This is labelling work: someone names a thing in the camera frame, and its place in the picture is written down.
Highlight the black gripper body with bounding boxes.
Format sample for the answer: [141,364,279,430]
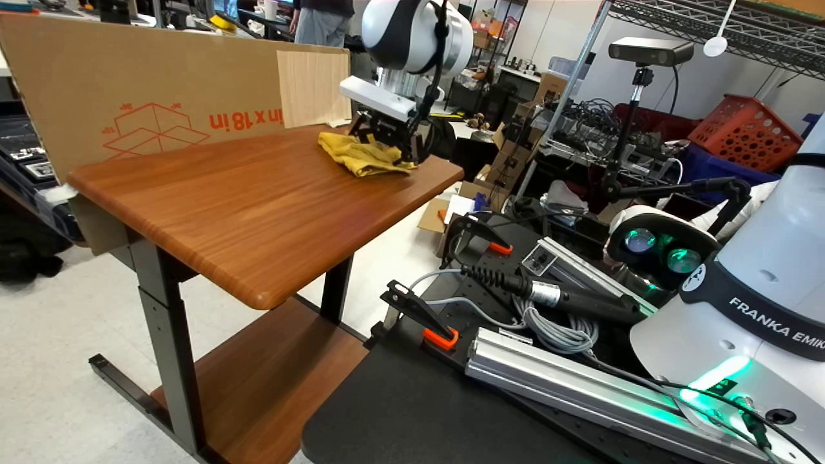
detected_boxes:
[394,102,458,168]

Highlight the yellow terry towel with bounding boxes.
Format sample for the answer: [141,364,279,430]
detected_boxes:
[314,126,417,181]

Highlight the small cardboard box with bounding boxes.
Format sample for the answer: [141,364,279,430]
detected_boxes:
[417,177,511,238]

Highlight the person in jeans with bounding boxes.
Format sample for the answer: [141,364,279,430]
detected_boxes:
[292,0,359,52]

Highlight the white device green lenses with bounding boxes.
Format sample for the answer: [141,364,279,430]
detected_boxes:
[600,203,725,298]

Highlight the brown printed cardboard box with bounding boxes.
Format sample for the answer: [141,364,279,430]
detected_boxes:
[0,11,292,257]

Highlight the wooden lower table shelf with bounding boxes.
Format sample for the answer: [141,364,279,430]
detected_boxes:
[145,293,371,464]

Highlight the blue plastic bin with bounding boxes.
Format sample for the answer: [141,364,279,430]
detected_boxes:
[680,141,780,189]

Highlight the red plastic basket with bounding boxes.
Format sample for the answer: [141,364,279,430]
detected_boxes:
[686,92,804,176]

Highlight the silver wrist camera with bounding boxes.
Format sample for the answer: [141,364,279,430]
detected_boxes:
[337,74,423,124]

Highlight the black clamp orange handle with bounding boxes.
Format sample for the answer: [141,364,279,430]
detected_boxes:
[440,212,519,266]
[376,278,463,355]

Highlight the black ribbed cable connector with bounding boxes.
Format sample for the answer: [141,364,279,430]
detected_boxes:
[458,260,646,328]

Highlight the short aluminium profile rail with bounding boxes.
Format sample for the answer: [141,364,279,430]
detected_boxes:
[519,235,659,316]

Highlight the grey cable bundle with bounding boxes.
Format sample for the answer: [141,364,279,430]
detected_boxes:
[512,298,605,362]

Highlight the black camera on tripod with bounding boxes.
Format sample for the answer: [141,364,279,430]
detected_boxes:
[600,33,695,206]

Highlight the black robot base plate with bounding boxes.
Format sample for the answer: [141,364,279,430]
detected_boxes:
[300,215,690,464]

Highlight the long aluminium profile rail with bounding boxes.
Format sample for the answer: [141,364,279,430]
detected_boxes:
[461,324,774,464]

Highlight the black metal table frame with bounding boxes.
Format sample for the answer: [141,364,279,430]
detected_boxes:
[86,239,355,464]

